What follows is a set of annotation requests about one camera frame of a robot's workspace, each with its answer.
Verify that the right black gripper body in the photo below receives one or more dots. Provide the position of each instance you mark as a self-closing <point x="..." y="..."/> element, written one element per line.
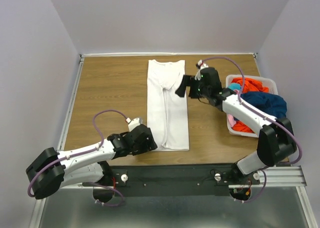
<point x="197" y="89"/>

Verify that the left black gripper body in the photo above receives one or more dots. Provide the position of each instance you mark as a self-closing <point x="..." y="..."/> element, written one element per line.
<point x="138" y="149"/>

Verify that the white t shirt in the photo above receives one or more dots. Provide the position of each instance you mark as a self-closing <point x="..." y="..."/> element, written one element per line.
<point x="167" y="113"/>

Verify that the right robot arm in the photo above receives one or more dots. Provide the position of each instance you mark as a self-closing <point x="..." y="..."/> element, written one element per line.
<point x="275" y="135"/>

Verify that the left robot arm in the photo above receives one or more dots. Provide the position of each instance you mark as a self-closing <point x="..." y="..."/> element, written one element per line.
<point x="48" y="172"/>

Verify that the teal t shirt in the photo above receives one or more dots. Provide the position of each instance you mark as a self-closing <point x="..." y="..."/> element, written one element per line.
<point x="234" y="86"/>

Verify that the orange t shirt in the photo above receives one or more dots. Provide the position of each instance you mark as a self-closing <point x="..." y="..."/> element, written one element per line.
<point x="250" y="85"/>

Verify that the pink t shirt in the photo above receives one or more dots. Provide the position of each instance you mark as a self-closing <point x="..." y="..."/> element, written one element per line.
<point x="231" y="120"/>

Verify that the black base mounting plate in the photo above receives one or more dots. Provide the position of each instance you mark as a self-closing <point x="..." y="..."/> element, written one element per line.
<point x="175" y="180"/>

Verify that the white plastic laundry basket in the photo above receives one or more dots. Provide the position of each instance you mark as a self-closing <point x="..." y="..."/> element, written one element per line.
<point x="266" y="82"/>

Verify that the navy blue t shirt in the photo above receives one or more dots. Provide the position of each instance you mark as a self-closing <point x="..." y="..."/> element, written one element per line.
<point x="268" y="103"/>

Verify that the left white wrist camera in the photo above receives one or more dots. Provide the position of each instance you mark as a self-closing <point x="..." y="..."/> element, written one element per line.
<point x="133" y="123"/>

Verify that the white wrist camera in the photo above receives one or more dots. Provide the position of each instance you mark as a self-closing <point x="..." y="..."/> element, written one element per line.
<point x="133" y="123"/>
<point x="201" y="65"/>

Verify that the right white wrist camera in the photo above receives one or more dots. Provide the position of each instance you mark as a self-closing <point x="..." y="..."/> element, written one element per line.
<point x="201" y="65"/>

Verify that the aluminium table frame rail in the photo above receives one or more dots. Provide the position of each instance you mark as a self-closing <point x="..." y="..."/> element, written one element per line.
<point x="40" y="204"/>

